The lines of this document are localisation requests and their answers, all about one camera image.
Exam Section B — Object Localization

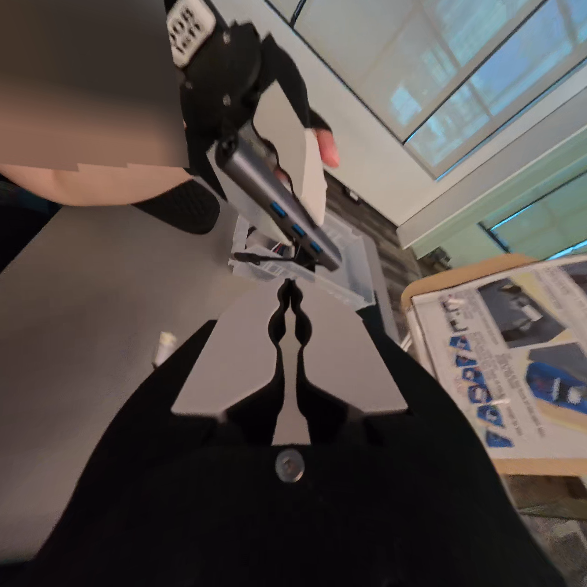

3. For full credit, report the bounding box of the black wrist rest pad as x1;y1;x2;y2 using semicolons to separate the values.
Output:
135;176;221;235

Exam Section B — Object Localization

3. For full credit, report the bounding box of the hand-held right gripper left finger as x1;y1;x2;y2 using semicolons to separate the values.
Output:
171;278;290;445

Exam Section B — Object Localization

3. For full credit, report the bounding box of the person's left hand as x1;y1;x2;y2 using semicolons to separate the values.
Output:
316;130;341;168

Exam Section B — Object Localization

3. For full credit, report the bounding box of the person's left forearm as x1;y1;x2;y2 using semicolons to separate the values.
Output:
0;163;193;208

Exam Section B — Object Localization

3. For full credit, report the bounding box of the grey slim usb hub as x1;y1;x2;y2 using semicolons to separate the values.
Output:
215;121;343;272

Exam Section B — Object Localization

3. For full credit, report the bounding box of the printed instruction sheet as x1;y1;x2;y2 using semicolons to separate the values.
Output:
413;261;587;459

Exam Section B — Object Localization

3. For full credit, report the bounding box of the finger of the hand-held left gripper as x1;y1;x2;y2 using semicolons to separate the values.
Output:
206;148;295;247
253;82;328;226

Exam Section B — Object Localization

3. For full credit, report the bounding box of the large window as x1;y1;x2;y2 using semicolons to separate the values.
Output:
264;0;587;180

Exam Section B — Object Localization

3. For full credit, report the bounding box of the clear plastic bin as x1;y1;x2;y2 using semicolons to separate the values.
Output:
228;202;377;312

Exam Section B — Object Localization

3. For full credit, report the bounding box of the grey hub black lead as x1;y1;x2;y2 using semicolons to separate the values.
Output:
234;250;317;268

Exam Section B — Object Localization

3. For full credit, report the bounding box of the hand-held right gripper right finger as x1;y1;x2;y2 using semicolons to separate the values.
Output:
291;278;409;445

